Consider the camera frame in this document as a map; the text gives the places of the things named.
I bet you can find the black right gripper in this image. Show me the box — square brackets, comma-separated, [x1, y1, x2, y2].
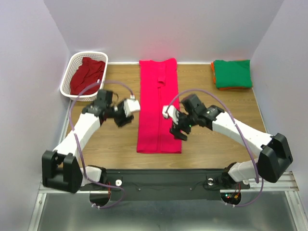
[170, 109, 198, 141]

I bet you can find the bright pink t shirt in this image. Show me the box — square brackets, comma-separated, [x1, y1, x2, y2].
[137, 58, 182, 154]

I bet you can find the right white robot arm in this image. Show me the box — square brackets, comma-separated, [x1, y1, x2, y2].
[162, 94, 293, 188]

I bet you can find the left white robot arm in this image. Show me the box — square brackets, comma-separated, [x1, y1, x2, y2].
[42, 90, 140, 193]

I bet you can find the dark red t shirt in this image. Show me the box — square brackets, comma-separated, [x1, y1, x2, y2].
[70, 57, 105, 95]

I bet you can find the white perforated plastic basket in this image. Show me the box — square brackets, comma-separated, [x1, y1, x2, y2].
[60, 51, 108, 100]

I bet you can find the folded orange t shirt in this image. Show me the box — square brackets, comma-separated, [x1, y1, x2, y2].
[210, 61, 252, 91]

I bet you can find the folded green t shirt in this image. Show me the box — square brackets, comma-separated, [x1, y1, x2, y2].
[213, 59, 253, 90]

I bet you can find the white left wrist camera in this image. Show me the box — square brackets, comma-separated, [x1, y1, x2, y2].
[124, 95, 141, 117]

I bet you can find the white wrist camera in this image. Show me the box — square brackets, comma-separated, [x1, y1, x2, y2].
[124, 95, 141, 117]
[162, 105, 180, 125]

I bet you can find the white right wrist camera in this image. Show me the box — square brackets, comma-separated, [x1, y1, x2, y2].
[162, 105, 180, 125]

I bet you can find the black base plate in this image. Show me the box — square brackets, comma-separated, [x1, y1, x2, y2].
[78, 168, 251, 202]

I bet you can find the aluminium frame rail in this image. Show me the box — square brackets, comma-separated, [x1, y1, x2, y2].
[28, 100, 72, 231]

